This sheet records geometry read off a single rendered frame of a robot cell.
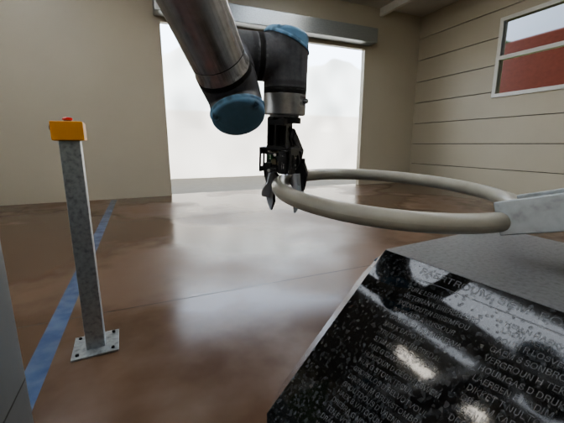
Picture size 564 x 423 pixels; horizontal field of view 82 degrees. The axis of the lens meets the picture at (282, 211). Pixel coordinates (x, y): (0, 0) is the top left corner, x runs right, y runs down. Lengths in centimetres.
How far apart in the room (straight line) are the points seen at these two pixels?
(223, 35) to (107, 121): 617
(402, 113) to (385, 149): 100
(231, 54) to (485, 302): 47
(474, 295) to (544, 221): 14
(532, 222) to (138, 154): 636
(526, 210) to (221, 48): 47
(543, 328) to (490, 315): 5
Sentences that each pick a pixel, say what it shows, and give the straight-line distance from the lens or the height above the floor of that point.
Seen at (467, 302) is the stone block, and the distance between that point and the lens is 50.
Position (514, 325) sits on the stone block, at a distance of 48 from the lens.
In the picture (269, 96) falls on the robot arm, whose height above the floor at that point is 108.
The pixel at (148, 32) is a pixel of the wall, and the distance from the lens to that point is 688.
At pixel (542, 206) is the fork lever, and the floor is 90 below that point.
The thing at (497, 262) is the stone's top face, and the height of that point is 81.
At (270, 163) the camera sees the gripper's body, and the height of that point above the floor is 95.
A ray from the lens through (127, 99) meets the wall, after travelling 665.
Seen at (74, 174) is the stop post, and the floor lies 85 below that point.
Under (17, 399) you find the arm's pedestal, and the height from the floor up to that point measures 42.
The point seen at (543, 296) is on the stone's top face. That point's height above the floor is 81.
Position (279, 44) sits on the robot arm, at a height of 117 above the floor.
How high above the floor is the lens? 99
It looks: 12 degrees down
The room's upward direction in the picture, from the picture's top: straight up
